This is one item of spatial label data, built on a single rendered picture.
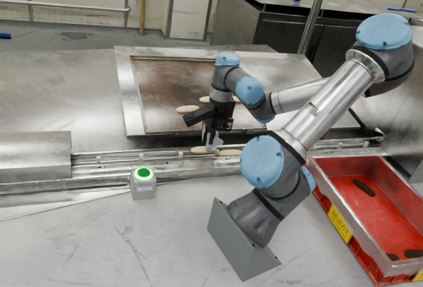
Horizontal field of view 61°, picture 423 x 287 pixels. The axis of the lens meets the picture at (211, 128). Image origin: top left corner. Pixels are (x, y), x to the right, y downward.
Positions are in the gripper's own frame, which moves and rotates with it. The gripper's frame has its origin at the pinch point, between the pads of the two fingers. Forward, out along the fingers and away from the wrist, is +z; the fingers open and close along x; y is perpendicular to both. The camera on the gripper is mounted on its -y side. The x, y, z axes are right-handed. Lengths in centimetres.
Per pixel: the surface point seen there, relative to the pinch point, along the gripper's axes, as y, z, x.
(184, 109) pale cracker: -2.6, -2.8, 21.5
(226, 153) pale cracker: 8.7, 3.0, -0.8
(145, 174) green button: -23.6, -1.4, -14.2
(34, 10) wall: -91, 70, 370
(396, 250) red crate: 50, 7, -49
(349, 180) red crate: 55, 7, -18
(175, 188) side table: -13.0, 7.1, -12.8
